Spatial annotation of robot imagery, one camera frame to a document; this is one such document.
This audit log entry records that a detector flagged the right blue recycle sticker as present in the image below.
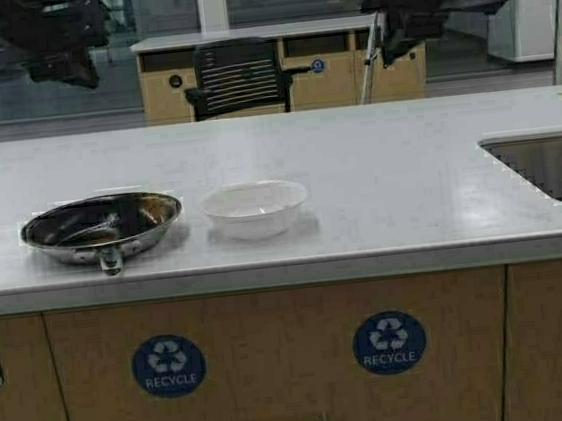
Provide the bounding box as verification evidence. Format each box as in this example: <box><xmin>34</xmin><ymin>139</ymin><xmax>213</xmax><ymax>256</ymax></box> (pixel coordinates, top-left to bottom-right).
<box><xmin>351</xmin><ymin>310</ymin><xmax>428</xmax><ymax>376</ymax></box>

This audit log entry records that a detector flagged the steel sink basin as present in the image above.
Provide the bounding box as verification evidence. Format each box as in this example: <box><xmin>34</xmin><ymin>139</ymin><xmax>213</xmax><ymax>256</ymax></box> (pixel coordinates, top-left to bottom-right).
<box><xmin>479</xmin><ymin>131</ymin><xmax>562</xmax><ymax>202</ymax></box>

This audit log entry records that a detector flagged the black office chair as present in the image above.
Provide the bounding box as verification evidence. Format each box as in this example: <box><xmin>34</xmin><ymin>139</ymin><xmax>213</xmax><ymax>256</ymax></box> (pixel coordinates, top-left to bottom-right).
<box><xmin>184</xmin><ymin>36</ymin><xmax>312</xmax><ymax>122</ymax></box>

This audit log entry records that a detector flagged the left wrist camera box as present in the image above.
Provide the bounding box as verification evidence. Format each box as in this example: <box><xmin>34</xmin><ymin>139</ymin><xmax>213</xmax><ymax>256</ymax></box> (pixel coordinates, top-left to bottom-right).
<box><xmin>0</xmin><ymin>0</ymin><xmax>111</xmax><ymax>66</ymax></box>

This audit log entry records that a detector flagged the recycle island cabinet front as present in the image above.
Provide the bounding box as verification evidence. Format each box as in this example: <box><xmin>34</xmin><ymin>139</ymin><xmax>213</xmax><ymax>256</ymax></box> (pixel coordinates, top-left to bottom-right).
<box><xmin>0</xmin><ymin>259</ymin><xmax>562</xmax><ymax>421</ymax></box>

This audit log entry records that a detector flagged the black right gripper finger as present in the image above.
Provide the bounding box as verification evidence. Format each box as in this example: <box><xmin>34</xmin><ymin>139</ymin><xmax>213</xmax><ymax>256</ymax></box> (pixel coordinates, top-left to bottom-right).
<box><xmin>377</xmin><ymin>11</ymin><xmax>427</xmax><ymax>67</ymax></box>

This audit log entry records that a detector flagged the blue recycle sticker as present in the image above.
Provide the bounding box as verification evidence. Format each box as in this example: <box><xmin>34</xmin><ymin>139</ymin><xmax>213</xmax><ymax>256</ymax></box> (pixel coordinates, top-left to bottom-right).
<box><xmin>130</xmin><ymin>334</ymin><xmax>207</xmax><ymax>399</ymax></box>
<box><xmin>351</xmin><ymin>310</ymin><xmax>428</xmax><ymax>376</ymax></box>

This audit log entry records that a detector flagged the white serving bowl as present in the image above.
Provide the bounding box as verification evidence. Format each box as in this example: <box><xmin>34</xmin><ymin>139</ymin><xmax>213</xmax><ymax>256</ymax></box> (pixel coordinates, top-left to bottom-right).
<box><xmin>200</xmin><ymin>179</ymin><xmax>308</xmax><ymax>241</ymax></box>

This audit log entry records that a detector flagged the background wooden cabinet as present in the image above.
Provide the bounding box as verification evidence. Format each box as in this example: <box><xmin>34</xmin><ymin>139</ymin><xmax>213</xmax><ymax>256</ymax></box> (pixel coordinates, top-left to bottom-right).
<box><xmin>127</xmin><ymin>8</ymin><xmax>431</xmax><ymax>130</ymax></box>

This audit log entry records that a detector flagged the left blue recycle sticker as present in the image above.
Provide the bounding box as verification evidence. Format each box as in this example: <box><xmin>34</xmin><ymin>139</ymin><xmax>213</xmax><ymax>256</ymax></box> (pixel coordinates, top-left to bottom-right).
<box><xmin>130</xmin><ymin>334</ymin><xmax>207</xmax><ymax>399</ymax></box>

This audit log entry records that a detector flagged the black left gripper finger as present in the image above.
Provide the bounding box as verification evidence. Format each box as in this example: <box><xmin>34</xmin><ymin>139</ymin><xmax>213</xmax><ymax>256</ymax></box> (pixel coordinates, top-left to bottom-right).
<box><xmin>23</xmin><ymin>47</ymin><xmax>100</xmax><ymax>89</ymax></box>

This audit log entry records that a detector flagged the steel frying pan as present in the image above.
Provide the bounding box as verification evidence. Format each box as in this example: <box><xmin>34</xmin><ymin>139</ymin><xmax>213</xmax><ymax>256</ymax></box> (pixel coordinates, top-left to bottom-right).
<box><xmin>19</xmin><ymin>191</ymin><xmax>183</xmax><ymax>277</ymax></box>

